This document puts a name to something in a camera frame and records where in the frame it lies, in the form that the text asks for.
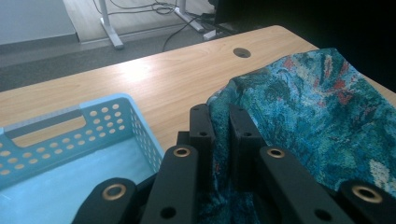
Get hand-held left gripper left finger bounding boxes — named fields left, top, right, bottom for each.
left=177, top=104, right=218, bottom=190

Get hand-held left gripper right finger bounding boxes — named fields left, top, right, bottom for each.
left=228, top=104, right=268, bottom=190

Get teal floral shirt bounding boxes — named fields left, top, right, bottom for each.
left=195, top=47, right=396, bottom=224

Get light blue plastic basket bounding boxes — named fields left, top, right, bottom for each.
left=0, top=92, right=165, bottom=224

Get round dark table grommet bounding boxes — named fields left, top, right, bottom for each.
left=233, top=47, right=252, bottom=59

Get black stand base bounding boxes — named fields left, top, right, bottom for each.
left=205, top=17, right=241, bottom=35

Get black curtain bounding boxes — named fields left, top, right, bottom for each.
left=214, top=0, right=396, bottom=94

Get long black floor cable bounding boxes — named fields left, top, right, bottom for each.
left=162, top=15, right=204, bottom=52

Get tangled black cables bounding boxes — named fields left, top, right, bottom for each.
left=92, top=0, right=182, bottom=17

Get white metal desk frame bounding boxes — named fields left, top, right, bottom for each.
left=97, top=0, right=206, bottom=50

